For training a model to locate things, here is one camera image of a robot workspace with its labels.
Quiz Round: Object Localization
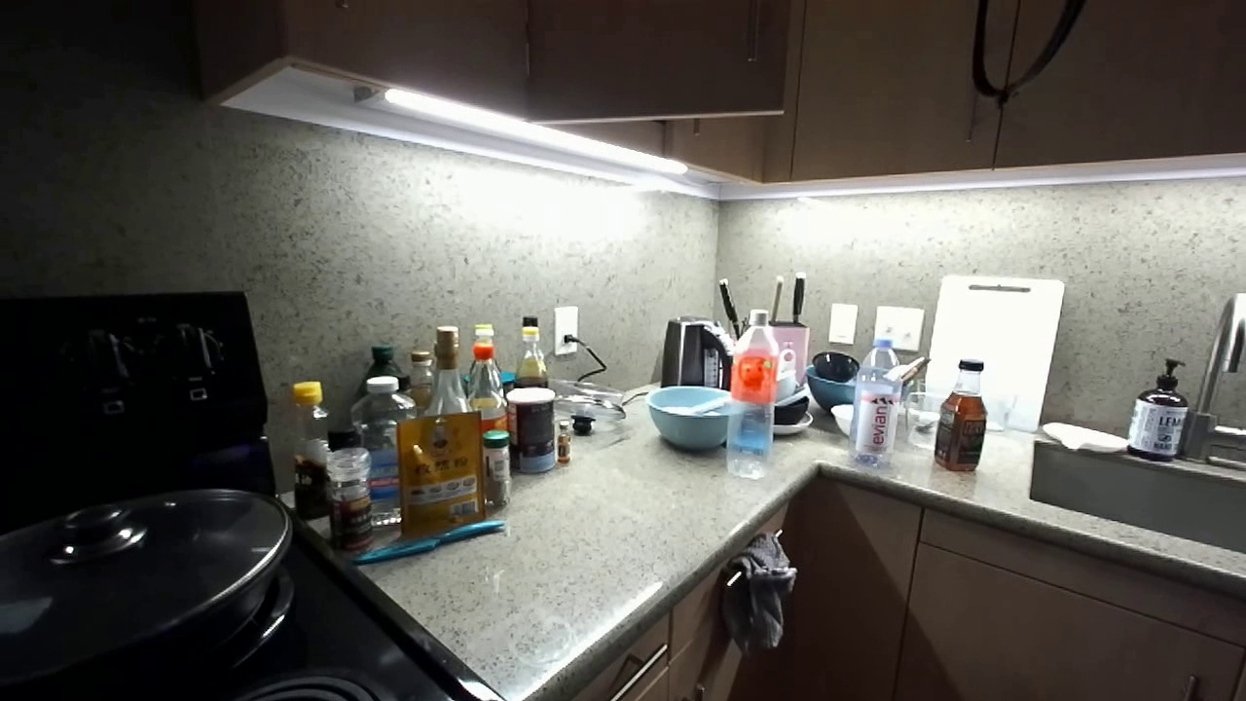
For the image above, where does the glass pot lid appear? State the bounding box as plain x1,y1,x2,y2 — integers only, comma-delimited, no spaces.
556,380,641,441

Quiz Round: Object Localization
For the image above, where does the teal utensil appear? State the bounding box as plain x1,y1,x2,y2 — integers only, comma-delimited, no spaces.
354,516,508,568

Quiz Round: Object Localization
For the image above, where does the grey sink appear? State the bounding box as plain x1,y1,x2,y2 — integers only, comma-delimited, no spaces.
1024,433,1246,551

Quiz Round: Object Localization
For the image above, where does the dark green bottle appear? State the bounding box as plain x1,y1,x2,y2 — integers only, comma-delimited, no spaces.
360,341,402,389

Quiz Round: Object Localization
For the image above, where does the small condiment jar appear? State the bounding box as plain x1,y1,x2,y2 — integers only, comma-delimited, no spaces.
478,426,517,512

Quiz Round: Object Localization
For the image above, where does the black electric stove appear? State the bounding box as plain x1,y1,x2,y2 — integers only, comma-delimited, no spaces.
0,289,474,701

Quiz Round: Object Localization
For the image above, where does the yellow capped dark sauce bottle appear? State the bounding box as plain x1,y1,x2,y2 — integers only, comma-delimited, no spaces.
289,377,333,525

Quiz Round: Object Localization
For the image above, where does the metal drawer handle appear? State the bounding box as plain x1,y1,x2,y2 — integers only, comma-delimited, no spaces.
604,642,674,701
720,525,787,592

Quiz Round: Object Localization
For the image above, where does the brown liquid bottle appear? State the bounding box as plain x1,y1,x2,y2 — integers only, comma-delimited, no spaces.
929,359,994,475

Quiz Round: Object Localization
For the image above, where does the yellow bottle black cap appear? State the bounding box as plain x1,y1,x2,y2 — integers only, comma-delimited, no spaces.
512,310,551,389

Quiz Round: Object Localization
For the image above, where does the brown wall cabinet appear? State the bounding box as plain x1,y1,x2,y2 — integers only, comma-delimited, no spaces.
790,0,1000,183
994,0,1246,168
190,0,529,119

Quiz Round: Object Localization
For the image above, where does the steel electric kettle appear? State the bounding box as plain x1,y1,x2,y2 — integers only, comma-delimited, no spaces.
656,310,741,389

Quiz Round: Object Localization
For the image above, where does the steel faucet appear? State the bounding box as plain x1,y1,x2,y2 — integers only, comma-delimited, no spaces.
1184,289,1246,466

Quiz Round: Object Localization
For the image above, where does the white lidded spice jar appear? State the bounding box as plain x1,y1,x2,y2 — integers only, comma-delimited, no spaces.
321,442,377,549

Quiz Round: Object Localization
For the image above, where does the dark blue bowl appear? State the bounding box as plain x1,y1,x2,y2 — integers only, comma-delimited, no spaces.
805,348,864,409

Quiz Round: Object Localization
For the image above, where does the white double outlet plate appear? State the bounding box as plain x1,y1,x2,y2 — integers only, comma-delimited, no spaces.
870,302,929,354

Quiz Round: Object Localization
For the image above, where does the dark soap pump bottle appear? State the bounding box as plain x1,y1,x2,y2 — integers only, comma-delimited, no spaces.
1120,359,1196,464

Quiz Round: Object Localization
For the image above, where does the brown wooden cupboard door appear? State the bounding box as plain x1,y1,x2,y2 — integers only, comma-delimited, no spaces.
523,0,792,130

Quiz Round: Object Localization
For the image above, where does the black plug with cord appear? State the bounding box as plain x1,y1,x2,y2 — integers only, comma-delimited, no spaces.
560,331,615,389

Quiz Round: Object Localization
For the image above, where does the white switch plate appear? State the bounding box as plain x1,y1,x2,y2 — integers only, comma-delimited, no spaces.
826,298,861,349

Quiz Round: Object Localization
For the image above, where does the bottle with yellow pouch label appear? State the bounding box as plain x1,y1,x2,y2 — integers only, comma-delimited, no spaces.
393,324,485,541

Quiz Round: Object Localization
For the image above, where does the clear bottle orange label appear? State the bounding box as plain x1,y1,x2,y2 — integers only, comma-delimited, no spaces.
724,306,787,484

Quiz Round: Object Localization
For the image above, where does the orange capped sauce bottle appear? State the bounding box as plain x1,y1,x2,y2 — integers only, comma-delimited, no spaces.
467,324,508,436

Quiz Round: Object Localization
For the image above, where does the long under-cabinet light strip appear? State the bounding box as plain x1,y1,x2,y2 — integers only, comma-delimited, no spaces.
375,81,694,183

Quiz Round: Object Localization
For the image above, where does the brown capped bottle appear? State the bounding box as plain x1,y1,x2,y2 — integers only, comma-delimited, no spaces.
403,348,438,409

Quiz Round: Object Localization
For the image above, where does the black pan with lid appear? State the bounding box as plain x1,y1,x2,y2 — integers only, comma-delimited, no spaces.
0,484,297,694

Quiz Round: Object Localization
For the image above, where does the pink white knife block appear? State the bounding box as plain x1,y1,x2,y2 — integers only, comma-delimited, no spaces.
764,319,816,380

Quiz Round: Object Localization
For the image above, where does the light blue bowl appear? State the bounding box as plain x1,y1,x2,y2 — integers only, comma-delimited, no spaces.
641,380,741,455

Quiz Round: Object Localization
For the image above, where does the black jar white lid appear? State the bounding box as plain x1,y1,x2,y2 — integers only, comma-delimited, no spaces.
503,385,560,480

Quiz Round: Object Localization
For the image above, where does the evian water bottle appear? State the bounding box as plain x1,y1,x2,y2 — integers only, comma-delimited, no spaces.
848,339,903,472

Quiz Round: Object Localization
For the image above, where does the clear drinking glass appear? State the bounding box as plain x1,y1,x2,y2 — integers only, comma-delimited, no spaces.
899,380,947,446

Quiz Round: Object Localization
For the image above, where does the clear bottle white cap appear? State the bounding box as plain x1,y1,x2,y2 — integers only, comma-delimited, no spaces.
351,375,417,525

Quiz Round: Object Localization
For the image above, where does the grey hanging towel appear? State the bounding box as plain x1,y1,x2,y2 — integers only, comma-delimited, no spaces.
720,531,802,658

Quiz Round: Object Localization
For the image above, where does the white cloth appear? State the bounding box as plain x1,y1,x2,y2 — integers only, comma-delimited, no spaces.
1038,416,1131,459

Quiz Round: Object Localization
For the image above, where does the white cutting board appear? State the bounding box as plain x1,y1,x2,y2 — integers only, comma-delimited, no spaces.
921,271,1069,433

